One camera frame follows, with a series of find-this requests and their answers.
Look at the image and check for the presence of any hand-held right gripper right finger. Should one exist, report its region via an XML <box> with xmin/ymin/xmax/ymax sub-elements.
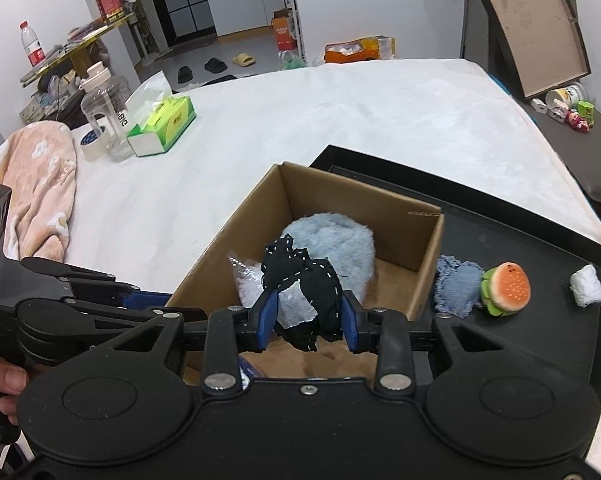
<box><xmin>341</xmin><ymin>292</ymin><xmax>514</xmax><ymax>392</ymax></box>

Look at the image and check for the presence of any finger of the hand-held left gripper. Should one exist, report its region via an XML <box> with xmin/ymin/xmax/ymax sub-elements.
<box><xmin>23</xmin><ymin>257</ymin><xmax>172</xmax><ymax>309</ymax></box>
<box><xmin>18</xmin><ymin>299</ymin><xmax>209</xmax><ymax>368</ymax></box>

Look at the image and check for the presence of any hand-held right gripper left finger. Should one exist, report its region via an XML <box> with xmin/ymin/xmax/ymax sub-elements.
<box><xmin>88</xmin><ymin>290</ymin><xmax>281</xmax><ymax>393</ymax></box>

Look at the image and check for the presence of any clear plastic bag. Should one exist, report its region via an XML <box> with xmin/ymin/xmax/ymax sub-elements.
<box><xmin>228</xmin><ymin>255</ymin><xmax>319</xmax><ymax>327</ymax></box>

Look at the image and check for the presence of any black cloth scrap white stitching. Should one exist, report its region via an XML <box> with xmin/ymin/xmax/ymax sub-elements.
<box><xmin>260</xmin><ymin>237</ymin><xmax>347</xmax><ymax>353</ymax></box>

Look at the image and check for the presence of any brown cardboard box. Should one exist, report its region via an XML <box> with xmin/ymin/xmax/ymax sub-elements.
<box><xmin>168</xmin><ymin>161</ymin><xmax>445</xmax><ymax>386</ymax></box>

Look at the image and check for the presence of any blue fluffy cloth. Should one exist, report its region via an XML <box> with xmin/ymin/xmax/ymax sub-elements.
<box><xmin>280</xmin><ymin>212</ymin><xmax>377</xmax><ymax>311</ymax></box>

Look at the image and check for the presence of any black tray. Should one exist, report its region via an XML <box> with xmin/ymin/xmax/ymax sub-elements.
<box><xmin>308</xmin><ymin>145</ymin><xmax>601</xmax><ymax>396</ymax></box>

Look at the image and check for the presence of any person's left hand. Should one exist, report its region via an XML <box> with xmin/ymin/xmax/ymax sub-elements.
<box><xmin>0</xmin><ymin>349</ymin><xmax>30</xmax><ymax>427</ymax></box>

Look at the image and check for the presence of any pink patterned blanket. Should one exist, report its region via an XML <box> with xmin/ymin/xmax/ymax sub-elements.
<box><xmin>0</xmin><ymin>121</ymin><xmax>78</xmax><ymax>281</ymax></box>

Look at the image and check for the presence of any blue denim cloth scrap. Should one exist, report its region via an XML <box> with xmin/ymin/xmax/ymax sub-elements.
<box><xmin>435</xmin><ymin>255</ymin><xmax>486</xmax><ymax>318</ymax></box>

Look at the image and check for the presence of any white tape roll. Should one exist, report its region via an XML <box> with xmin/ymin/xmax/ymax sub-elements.
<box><xmin>79</xmin><ymin>127</ymin><xmax>110</xmax><ymax>162</ymax></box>

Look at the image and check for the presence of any burger plush toy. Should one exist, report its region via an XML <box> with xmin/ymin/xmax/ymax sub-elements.
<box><xmin>481</xmin><ymin>261</ymin><xmax>532</xmax><ymax>317</ymax></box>

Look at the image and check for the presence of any clear plastic water jug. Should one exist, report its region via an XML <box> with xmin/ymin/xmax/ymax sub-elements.
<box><xmin>79</xmin><ymin>61</ymin><xmax>134</xmax><ymax>163</ymax></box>

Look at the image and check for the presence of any green tissue box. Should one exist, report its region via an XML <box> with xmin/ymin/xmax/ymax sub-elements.
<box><xmin>126</xmin><ymin>95</ymin><xmax>197</xmax><ymax>157</ymax></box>

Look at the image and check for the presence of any red label water bottle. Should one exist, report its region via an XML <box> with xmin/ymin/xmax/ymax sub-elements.
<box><xmin>19</xmin><ymin>21</ymin><xmax>47</xmax><ymax>68</ymax></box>

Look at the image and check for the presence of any yellow edged round table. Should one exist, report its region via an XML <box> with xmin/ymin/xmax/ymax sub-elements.
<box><xmin>20</xmin><ymin>12</ymin><xmax>141</xmax><ymax>91</ymax></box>

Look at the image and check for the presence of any white crumpled tissue ball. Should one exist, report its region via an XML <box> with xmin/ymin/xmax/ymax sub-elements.
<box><xmin>569</xmin><ymin>263</ymin><xmax>601</xmax><ymax>308</ymax></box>

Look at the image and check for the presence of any red canister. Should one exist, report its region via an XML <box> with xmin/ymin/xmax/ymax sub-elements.
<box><xmin>94</xmin><ymin>0</ymin><xmax>124</xmax><ymax>23</ymax></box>

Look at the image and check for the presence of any orange and white box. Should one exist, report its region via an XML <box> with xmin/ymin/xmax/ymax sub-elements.
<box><xmin>324</xmin><ymin>36</ymin><xmax>396</xmax><ymax>64</ymax></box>

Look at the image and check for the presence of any orange carton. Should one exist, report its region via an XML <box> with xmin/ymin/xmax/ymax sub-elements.
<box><xmin>272</xmin><ymin>10</ymin><xmax>296</xmax><ymax>52</ymax></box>

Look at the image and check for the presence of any grey bench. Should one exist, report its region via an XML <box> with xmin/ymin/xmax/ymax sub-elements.
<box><xmin>523</xmin><ymin>100</ymin><xmax>601</xmax><ymax>203</ymax></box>

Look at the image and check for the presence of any white jar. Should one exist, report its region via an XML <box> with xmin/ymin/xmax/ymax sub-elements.
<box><xmin>547</xmin><ymin>82</ymin><xmax>589</xmax><ymax>111</ymax></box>

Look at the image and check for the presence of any brown board with black frame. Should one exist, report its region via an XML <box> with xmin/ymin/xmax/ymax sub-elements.
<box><xmin>461</xmin><ymin>0</ymin><xmax>592</xmax><ymax>101</ymax></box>

